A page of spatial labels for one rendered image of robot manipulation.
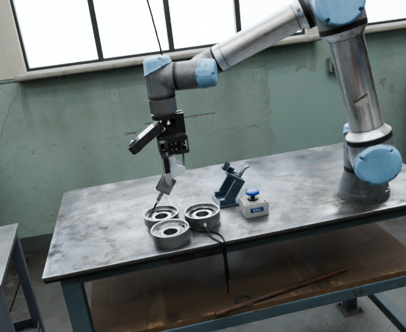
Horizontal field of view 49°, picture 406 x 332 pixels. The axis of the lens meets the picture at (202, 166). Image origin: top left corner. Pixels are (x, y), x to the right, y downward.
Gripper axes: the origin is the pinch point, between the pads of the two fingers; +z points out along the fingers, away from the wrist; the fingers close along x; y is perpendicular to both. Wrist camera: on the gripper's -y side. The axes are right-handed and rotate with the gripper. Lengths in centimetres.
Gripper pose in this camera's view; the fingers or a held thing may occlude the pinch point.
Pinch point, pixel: (167, 181)
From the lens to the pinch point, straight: 129.5
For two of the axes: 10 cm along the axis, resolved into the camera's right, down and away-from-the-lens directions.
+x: -2.1, -3.1, 9.3
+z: 1.2, 9.3, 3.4
